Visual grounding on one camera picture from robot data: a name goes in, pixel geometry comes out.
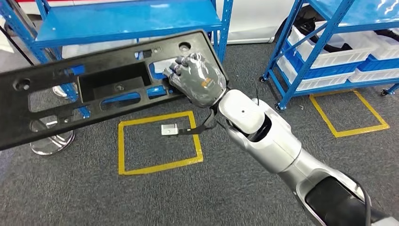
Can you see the long black plastic car part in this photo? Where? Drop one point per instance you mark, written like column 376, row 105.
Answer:
column 46, row 78

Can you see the chrome stanchion base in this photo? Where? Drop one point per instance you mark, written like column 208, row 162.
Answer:
column 53, row 143

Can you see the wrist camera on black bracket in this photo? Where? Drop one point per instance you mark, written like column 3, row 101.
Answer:
column 170, row 129

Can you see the white car with red stripe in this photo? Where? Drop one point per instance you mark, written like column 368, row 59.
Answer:
column 255, row 18

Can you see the blue metal shelf rack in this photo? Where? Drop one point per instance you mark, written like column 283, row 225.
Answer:
column 311, row 53
column 124, row 18

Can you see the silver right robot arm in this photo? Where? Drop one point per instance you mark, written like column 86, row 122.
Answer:
column 274, row 146

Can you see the yellow floor tape square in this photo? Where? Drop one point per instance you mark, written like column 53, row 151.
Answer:
column 121, row 149

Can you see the black curved car part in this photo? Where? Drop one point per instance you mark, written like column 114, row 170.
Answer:
column 333, row 46

